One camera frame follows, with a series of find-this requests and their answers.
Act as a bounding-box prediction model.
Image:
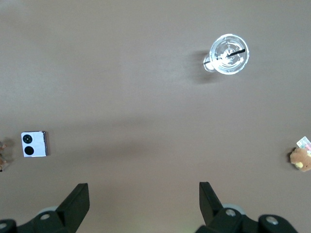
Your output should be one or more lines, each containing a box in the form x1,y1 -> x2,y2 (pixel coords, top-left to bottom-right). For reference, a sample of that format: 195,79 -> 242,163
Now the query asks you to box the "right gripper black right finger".
199,181 -> 300,233

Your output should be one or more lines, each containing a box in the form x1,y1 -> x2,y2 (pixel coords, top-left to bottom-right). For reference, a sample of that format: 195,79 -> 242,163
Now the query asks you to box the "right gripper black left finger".
0,183 -> 90,233

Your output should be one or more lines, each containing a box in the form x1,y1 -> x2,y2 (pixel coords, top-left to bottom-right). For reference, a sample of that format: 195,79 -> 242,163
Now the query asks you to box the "white flip phone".
20,131 -> 50,158

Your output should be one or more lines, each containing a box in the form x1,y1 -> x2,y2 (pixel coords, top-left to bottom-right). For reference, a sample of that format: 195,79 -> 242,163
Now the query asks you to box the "small brown lion statue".
0,137 -> 8,172

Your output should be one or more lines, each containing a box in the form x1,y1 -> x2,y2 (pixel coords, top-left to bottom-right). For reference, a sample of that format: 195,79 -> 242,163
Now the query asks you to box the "brown plush toy with tag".
288,136 -> 311,173

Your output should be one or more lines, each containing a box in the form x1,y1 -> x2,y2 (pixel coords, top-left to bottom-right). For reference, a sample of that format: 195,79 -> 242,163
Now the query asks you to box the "clear glass cup with straw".
202,33 -> 251,76

